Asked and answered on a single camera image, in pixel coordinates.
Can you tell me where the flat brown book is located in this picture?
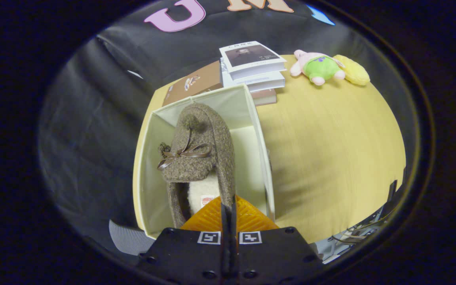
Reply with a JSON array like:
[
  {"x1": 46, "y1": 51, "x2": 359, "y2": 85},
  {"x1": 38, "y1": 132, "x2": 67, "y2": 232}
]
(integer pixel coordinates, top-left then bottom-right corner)
[{"x1": 162, "y1": 60, "x2": 224, "y2": 106}]

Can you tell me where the black object at table edge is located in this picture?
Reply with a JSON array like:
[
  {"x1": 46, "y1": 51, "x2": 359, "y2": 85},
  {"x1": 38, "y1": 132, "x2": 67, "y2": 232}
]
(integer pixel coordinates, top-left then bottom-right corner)
[{"x1": 386, "y1": 168, "x2": 407, "y2": 206}]

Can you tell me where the pink and green plush toy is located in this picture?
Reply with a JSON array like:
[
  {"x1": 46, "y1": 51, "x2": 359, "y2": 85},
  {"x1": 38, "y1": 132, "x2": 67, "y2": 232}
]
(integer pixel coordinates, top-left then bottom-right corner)
[{"x1": 290, "y1": 49, "x2": 346, "y2": 86}]

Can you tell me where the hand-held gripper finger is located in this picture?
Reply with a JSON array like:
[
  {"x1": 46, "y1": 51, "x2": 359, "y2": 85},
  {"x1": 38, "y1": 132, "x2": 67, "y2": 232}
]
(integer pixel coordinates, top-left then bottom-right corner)
[
  {"x1": 138, "y1": 194, "x2": 230, "y2": 285},
  {"x1": 229, "y1": 194, "x2": 324, "y2": 285}
]

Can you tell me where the brown book under stack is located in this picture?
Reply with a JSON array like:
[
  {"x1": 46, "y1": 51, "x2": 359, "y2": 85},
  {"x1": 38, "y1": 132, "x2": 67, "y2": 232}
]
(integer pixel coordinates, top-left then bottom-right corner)
[{"x1": 252, "y1": 89, "x2": 277, "y2": 106}]

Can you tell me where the tangle of cables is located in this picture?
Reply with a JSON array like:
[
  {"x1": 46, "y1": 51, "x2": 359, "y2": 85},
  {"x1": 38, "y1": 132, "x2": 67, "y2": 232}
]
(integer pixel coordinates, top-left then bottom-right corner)
[{"x1": 315, "y1": 206, "x2": 397, "y2": 265}]

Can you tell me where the yellow plush toy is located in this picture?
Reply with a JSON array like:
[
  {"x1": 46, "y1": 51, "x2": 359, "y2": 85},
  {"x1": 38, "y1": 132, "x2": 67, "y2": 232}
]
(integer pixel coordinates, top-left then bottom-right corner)
[{"x1": 333, "y1": 55, "x2": 371, "y2": 86}]

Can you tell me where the brown fuzzy shoe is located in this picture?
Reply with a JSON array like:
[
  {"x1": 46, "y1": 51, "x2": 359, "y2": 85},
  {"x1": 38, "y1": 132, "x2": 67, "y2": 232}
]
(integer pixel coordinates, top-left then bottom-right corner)
[{"x1": 157, "y1": 103, "x2": 236, "y2": 229}]

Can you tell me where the thick white book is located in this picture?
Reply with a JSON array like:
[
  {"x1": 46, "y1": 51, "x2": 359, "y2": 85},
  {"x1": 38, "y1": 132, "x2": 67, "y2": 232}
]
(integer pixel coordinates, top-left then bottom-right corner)
[{"x1": 221, "y1": 59, "x2": 286, "y2": 92}]

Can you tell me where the grey striped cloth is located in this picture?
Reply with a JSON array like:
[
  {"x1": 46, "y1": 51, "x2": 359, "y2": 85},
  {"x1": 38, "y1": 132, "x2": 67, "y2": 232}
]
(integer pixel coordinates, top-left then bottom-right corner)
[{"x1": 108, "y1": 220, "x2": 156, "y2": 257}]

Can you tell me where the grey fabric storage box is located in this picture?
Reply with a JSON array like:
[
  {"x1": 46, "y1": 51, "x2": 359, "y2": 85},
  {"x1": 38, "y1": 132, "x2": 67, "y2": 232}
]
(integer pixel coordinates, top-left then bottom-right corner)
[{"x1": 132, "y1": 83, "x2": 276, "y2": 240}]

